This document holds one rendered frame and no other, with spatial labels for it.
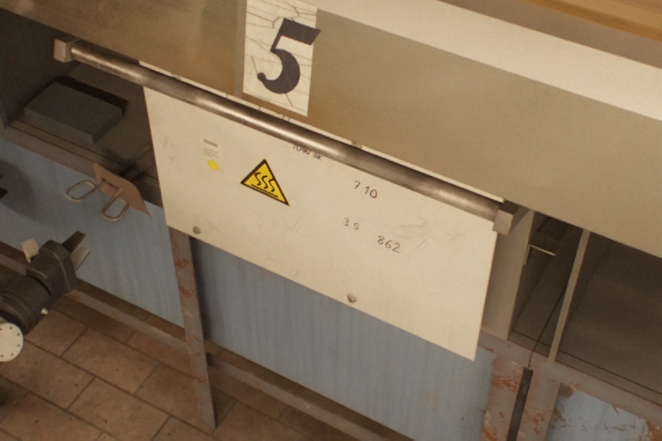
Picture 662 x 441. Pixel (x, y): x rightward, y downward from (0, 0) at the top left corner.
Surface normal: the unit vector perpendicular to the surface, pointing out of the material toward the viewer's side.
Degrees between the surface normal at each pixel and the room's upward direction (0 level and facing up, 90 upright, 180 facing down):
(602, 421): 90
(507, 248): 90
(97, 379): 0
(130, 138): 0
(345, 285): 90
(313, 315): 90
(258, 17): 80
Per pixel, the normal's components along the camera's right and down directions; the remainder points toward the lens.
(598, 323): 0.00, -0.70
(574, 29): -0.27, -0.24
